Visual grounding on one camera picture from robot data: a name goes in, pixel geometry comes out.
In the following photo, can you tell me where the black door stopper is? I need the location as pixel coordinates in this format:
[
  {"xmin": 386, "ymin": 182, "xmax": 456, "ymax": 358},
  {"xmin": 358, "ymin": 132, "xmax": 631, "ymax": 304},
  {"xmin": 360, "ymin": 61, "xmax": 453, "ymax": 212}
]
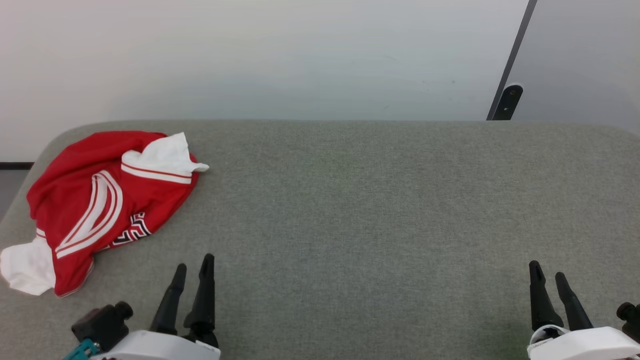
[{"xmin": 495, "ymin": 84, "xmax": 524, "ymax": 121}]

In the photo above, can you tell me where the red and white jersey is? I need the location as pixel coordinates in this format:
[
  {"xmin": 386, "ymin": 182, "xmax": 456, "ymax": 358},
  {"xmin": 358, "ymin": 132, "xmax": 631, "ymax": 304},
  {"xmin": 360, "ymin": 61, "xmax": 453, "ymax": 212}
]
[{"xmin": 0, "ymin": 131, "xmax": 210, "ymax": 298}]

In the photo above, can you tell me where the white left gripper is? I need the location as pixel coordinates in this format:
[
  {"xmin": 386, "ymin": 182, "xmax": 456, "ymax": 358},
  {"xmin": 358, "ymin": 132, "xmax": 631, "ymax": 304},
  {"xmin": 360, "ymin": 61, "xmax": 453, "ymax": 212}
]
[{"xmin": 102, "ymin": 254, "xmax": 221, "ymax": 360}]

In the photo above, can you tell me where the dark grey door frame strip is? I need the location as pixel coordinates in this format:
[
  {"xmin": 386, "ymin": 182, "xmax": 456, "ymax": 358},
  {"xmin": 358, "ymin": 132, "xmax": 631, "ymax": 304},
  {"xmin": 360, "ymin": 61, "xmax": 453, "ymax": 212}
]
[{"xmin": 486, "ymin": 0, "xmax": 538, "ymax": 121}]

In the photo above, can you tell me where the grey door panel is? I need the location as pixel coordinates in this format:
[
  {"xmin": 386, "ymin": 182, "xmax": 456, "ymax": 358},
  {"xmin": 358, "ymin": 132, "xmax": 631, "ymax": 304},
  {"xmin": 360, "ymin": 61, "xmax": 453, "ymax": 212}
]
[{"xmin": 495, "ymin": 0, "xmax": 640, "ymax": 136}]

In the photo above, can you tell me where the teal camera connector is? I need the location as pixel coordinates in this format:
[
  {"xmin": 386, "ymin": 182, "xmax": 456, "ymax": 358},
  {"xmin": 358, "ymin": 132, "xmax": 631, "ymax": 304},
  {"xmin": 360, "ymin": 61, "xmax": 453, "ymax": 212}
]
[{"xmin": 62, "ymin": 339, "xmax": 100, "ymax": 360}]

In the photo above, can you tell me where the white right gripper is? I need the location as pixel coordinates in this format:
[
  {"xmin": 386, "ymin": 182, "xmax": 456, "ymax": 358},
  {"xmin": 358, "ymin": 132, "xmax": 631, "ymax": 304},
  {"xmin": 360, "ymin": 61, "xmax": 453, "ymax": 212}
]
[{"xmin": 527, "ymin": 261, "xmax": 640, "ymax": 360}]

